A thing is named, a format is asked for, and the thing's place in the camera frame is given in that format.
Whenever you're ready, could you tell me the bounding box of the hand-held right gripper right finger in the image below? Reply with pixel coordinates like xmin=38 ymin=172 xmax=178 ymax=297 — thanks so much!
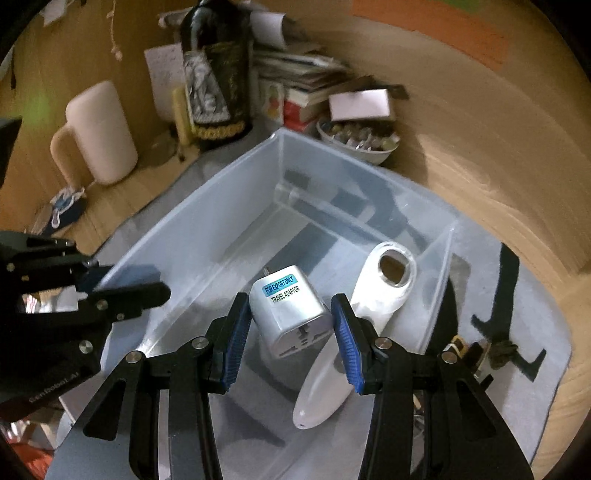
xmin=330 ymin=293 xmax=536 ymax=480

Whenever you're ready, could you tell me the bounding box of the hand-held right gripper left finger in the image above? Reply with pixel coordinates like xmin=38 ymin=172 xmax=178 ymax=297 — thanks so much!
xmin=44 ymin=292 xmax=254 ymax=480

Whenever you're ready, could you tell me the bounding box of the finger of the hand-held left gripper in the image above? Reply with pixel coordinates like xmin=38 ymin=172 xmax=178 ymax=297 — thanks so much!
xmin=0 ymin=232 xmax=99 ymax=297
xmin=78 ymin=264 xmax=172 ymax=323

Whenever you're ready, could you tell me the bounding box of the silver travel adapter plug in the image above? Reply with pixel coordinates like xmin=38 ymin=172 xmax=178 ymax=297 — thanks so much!
xmin=249 ymin=264 xmax=334 ymax=361

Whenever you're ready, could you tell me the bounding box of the clear plastic storage bin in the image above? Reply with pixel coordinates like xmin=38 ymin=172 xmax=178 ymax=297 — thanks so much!
xmin=95 ymin=127 xmax=460 ymax=480

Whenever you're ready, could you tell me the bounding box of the dark brown textured cone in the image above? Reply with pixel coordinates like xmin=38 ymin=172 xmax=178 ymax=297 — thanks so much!
xmin=489 ymin=339 xmax=519 ymax=370

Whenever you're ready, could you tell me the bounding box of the white handheld massager device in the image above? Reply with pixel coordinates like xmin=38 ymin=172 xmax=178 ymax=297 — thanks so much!
xmin=292 ymin=241 xmax=417 ymax=432

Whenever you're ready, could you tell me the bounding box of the blue cartoon sticker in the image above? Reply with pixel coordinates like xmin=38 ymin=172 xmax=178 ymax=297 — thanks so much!
xmin=46 ymin=187 xmax=88 ymax=229

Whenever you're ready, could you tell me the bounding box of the yellow tube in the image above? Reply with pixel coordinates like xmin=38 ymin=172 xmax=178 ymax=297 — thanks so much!
xmin=172 ymin=88 xmax=192 ymax=146

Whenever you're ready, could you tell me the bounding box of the grey patterned mat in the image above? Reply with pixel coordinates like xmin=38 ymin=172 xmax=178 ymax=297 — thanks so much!
xmin=44 ymin=143 xmax=573 ymax=480

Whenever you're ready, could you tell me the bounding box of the white bowl of beads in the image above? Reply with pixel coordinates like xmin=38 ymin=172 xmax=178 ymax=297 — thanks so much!
xmin=316 ymin=115 xmax=400 ymax=166

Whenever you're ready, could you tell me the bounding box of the dark wine bottle elephant label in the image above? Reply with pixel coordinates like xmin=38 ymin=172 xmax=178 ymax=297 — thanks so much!
xmin=178 ymin=0 xmax=254 ymax=151

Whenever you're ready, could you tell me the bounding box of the handwritten white paper note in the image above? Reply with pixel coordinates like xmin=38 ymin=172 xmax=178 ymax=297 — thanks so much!
xmin=144 ymin=44 xmax=185 ymax=123

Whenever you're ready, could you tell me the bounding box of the fruit print card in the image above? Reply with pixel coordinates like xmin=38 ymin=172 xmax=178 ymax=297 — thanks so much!
xmin=265 ymin=83 xmax=284 ymax=125

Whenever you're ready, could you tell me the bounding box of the red box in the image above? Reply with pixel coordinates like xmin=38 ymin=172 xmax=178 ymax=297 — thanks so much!
xmin=283 ymin=88 xmax=319 ymax=130

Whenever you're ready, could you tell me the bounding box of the white card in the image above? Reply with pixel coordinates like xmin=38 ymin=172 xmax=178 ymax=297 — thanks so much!
xmin=329 ymin=88 xmax=393 ymax=121

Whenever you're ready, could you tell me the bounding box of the stack of books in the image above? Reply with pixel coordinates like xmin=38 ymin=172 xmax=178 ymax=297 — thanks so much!
xmin=254 ymin=46 xmax=352 ymax=132

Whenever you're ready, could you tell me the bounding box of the white paper sheet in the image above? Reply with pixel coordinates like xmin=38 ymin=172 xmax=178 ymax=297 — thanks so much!
xmin=252 ymin=11 xmax=296 ymax=47

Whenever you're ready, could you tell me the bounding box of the hanging beaded string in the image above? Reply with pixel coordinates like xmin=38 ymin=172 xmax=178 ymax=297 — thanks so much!
xmin=107 ymin=0 xmax=123 ymax=61

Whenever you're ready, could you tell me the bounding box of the orange wall paper sheet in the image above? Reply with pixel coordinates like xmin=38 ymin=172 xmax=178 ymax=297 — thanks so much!
xmin=353 ymin=0 xmax=509 ymax=70

